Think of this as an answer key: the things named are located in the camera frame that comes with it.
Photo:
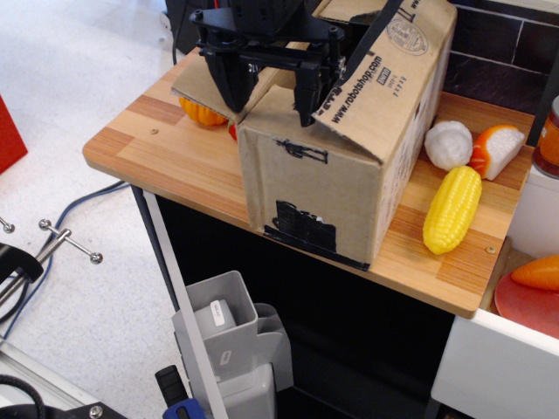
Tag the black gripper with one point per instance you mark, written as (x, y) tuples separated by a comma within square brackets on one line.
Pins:
[(239, 38)]

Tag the brown cardboard box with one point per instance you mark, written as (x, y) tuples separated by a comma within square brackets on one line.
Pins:
[(333, 188)]

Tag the red toy tomato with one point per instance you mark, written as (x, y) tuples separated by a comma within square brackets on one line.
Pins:
[(233, 131)]

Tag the orange toy pumpkin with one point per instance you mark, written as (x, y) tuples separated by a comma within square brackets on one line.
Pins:
[(201, 114)]

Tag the black device on floor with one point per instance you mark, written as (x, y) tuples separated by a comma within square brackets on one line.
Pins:
[(184, 33)]

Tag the white toy garlic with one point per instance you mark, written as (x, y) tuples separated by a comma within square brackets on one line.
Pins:
[(449, 144)]

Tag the yellow toy corn cob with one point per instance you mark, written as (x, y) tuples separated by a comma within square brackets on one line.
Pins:
[(452, 210)]

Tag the orange white toy sushi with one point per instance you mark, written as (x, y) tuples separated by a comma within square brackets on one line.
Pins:
[(494, 149)]

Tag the red box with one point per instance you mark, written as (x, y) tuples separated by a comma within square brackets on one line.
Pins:
[(12, 146)]

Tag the grey plastic bin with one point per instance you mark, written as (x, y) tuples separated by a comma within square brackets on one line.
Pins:
[(236, 353)]

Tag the orange label can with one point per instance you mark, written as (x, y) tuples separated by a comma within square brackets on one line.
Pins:
[(545, 157)]

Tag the orange toy carrot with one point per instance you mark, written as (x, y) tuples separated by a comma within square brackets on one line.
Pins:
[(541, 274)]

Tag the red plate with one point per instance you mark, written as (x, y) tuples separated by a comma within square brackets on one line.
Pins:
[(531, 307)]

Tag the white drawer unit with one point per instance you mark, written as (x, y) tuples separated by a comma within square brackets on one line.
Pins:
[(493, 367)]

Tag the metal clamp with handle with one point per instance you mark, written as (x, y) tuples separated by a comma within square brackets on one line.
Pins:
[(27, 268)]

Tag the blue black tool handle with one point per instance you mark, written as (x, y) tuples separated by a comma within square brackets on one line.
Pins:
[(174, 393)]

